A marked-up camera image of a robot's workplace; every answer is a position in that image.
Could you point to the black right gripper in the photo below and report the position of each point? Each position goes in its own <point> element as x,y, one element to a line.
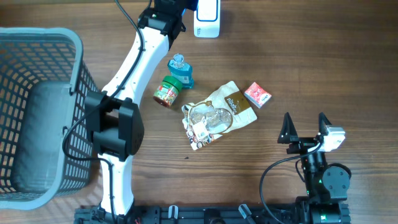
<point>304,143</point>

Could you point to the red white small box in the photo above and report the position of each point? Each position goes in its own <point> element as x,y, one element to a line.
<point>257,95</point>

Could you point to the blue mouthwash bottle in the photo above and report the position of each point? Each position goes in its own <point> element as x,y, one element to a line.
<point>182,71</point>

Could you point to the brown snack pouch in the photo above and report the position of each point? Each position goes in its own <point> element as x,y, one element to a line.
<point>225,110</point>

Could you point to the green lid jar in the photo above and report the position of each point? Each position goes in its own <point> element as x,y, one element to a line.
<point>167,91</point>

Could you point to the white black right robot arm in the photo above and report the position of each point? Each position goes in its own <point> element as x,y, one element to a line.
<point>326,184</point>

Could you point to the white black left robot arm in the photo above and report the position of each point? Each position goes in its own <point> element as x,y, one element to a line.
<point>114,124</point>

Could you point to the white barcode scanner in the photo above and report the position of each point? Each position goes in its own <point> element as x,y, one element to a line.
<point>207,19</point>

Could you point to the grey plastic basket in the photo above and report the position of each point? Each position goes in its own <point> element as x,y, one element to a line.
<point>44,149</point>

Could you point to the black mounting rail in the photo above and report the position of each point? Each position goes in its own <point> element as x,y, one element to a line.
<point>286,213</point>

